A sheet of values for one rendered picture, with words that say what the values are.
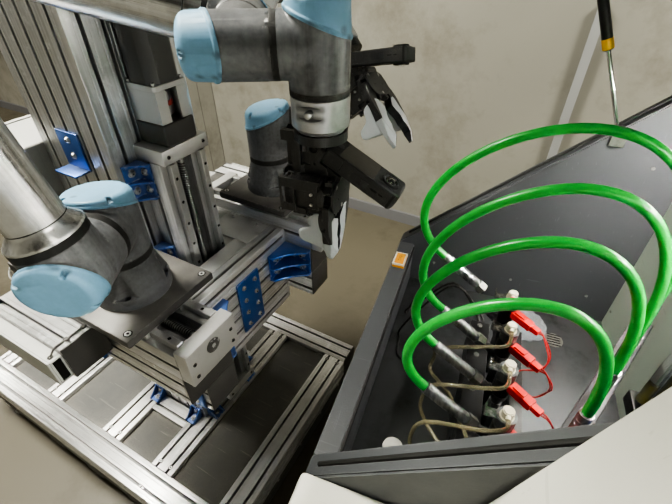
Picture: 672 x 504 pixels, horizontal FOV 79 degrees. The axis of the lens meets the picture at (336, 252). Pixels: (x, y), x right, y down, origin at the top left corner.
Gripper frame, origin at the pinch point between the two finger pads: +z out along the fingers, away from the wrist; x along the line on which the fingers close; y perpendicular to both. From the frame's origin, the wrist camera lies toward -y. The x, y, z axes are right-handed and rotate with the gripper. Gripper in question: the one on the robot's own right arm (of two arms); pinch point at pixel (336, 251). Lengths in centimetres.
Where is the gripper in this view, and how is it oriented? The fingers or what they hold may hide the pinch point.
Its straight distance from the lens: 65.0
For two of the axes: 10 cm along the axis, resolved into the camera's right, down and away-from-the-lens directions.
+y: -9.4, -2.1, 2.7
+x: -3.4, 5.8, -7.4
